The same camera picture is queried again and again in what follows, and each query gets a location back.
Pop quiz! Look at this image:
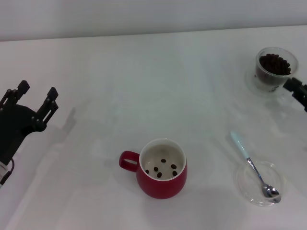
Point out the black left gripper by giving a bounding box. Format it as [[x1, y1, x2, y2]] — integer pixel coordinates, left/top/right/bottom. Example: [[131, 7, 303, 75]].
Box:
[[0, 80, 59, 165]]

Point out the blue handled metal spoon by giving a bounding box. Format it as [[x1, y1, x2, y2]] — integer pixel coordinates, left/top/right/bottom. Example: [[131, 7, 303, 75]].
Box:
[[230, 131, 281, 204]]

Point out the red ceramic mug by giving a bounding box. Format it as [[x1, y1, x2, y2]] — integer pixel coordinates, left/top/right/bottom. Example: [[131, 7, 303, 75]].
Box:
[[118, 138, 188, 199]]

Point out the coffee bean pile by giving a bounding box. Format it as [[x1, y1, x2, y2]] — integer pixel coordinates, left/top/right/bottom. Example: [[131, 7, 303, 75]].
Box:
[[260, 54, 292, 75]]

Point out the clear glass cup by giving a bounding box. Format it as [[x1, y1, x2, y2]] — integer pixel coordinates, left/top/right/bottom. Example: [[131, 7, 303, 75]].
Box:
[[255, 47, 299, 86]]

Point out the clear glass saucer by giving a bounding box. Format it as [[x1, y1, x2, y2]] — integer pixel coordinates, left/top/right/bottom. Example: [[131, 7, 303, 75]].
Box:
[[245, 68, 297, 99]]

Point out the clear shallow glass dish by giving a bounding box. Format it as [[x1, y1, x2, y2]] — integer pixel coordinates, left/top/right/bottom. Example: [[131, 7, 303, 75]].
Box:
[[235, 160, 286, 207]]

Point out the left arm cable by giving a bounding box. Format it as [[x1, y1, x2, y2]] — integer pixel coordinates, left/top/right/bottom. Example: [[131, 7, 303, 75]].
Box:
[[0, 158, 15, 185]]

